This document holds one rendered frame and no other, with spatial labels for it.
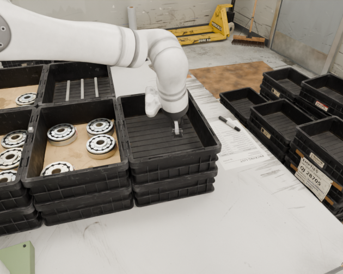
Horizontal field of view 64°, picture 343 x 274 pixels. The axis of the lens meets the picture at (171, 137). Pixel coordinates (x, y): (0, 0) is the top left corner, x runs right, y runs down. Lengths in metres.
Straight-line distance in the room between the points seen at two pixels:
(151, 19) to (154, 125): 3.52
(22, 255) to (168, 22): 4.13
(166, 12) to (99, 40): 4.14
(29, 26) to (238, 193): 0.86
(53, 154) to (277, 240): 0.81
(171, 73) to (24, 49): 0.26
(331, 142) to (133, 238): 1.28
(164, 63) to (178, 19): 4.18
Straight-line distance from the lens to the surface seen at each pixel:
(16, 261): 0.94
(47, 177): 0.84
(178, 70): 0.55
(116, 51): 0.49
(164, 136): 1.06
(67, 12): 4.29
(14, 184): 0.87
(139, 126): 1.12
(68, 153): 1.06
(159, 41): 0.57
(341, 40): 3.57
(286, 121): 2.07
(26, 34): 0.44
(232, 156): 1.19
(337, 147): 1.79
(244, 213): 1.01
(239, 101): 2.40
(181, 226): 0.95
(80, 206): 0.95
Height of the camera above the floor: 1.50
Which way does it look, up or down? 39 degrees down
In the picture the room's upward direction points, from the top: straight up
